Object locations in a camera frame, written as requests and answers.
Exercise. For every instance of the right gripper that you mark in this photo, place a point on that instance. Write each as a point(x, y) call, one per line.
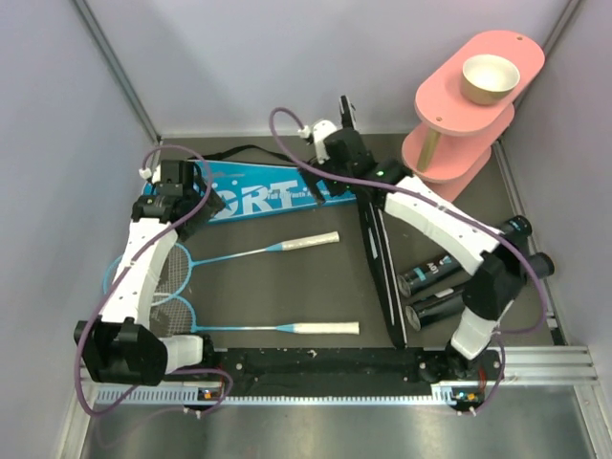
point(325, 164)

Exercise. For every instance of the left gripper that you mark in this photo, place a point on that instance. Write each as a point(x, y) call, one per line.
point(213, 206)

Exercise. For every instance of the blue sport racket bag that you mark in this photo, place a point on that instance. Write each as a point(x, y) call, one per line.
point(254, 190)

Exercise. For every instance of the black sport racket bag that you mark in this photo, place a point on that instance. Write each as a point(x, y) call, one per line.
point(382, 258)

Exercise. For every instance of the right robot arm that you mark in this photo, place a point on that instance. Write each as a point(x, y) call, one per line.
point(496, 262)

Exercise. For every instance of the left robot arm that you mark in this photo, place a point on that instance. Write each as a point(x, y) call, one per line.
point(117, 344)

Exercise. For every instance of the white badminton racket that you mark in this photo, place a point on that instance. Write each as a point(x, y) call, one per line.
point(176, 316)

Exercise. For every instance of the pink three-tier shelf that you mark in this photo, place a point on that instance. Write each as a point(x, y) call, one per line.
point(454, 140)

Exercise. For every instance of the gold white bowl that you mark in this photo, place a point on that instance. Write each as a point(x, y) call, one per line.
point(486, 79)

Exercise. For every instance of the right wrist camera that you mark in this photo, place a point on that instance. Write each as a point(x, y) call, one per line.
point(316, 135)

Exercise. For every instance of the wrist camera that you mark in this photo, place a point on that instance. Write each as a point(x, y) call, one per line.
point(316, 135)
point(151, 175)

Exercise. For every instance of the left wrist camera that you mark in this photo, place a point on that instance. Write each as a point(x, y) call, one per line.
point(151, 175)

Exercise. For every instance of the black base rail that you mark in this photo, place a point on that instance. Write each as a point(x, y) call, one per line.
point(268, 376)

